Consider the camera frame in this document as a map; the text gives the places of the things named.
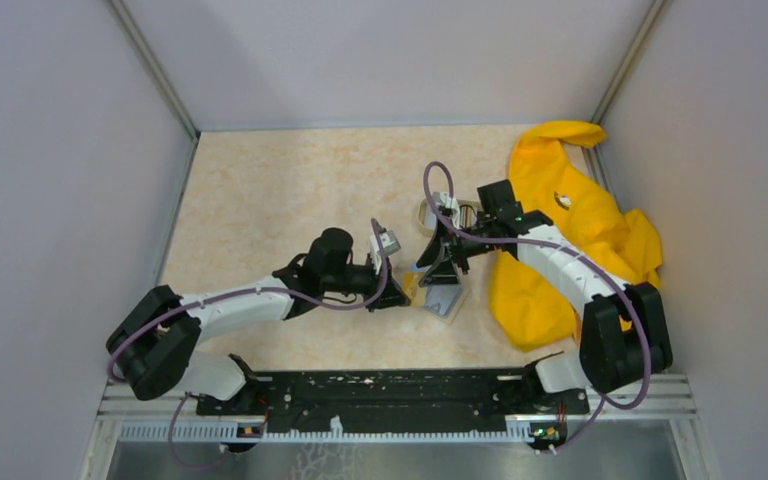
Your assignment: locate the beige card holder wallet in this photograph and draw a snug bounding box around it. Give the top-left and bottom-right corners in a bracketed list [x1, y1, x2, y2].
[402, 265, 469, 324]

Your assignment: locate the silver credit card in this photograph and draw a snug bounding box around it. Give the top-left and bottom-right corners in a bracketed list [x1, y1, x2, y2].
[421, 285, 463, 320]

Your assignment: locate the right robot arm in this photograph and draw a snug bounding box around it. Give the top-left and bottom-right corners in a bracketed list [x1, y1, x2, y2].
[417, 180, 673, 412]

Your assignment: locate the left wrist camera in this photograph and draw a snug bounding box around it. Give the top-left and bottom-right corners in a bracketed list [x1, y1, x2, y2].
[369, 228, 402, 265]

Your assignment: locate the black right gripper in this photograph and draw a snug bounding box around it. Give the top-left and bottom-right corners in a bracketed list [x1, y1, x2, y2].
[416, 214, 497, 287]

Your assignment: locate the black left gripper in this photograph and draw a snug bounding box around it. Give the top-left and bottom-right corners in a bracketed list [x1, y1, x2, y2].
[323, 251, 411, 312]

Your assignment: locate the yellow cloth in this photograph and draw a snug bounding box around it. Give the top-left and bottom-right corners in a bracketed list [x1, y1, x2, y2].
[489, 121, 663, 352]

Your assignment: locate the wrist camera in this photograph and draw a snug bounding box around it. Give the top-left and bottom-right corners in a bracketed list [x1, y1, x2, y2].
[369, 228, 402, 265]
[430, 191, 460, 218]

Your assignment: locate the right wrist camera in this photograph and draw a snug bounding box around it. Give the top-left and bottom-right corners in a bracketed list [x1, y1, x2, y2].
[430, 191, 460, 218]

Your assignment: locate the beige oval card tray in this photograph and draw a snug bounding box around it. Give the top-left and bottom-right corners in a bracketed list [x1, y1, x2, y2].
[415, 199, 481, 241]

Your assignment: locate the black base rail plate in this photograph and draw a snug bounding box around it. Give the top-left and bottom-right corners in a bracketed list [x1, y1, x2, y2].
[196, 367, 590, 434]

